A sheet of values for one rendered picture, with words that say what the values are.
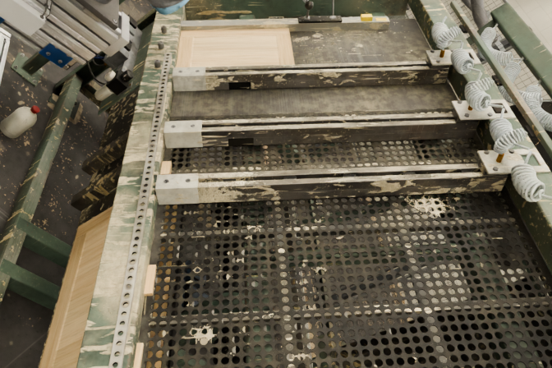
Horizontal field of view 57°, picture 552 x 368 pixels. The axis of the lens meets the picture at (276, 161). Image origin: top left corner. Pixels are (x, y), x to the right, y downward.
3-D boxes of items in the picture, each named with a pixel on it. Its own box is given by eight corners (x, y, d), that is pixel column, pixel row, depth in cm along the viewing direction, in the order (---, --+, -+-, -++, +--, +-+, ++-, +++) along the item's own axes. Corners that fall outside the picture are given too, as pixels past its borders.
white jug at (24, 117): (2, 116, 238) (29, 94, 231) (20, 129, 244) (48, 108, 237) (-5, 130, 231) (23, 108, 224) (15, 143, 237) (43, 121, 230)
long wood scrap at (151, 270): (148, 267, 140) (147, 264, 139) (156, 267, 140) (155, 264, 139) (144, 296, 134) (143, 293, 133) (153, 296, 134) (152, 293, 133)
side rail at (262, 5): (186, 14, 257) (184, -7, 250) (402, 10, 263) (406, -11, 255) (186, 20, 253) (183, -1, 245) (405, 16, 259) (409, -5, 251)
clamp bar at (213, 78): (176, 80, 205) (167, 25, 189) (465, 71, 211) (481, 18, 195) (173, 94, 198) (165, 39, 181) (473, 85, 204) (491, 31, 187)
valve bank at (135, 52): (94, 27, 232) (131, -3, 223) (118, 49, 240) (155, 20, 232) (69, 92, 196) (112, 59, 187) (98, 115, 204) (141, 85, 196)
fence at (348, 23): (181, 28, 235) (181, 20, 232) (386, 24, 240) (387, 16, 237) (181, 34, 231) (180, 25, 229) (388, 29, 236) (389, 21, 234)
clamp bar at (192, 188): (161, 186, 162) (149, 127, 146) (524, 172, 168) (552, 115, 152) (158, 209, 155) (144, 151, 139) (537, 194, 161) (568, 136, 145)
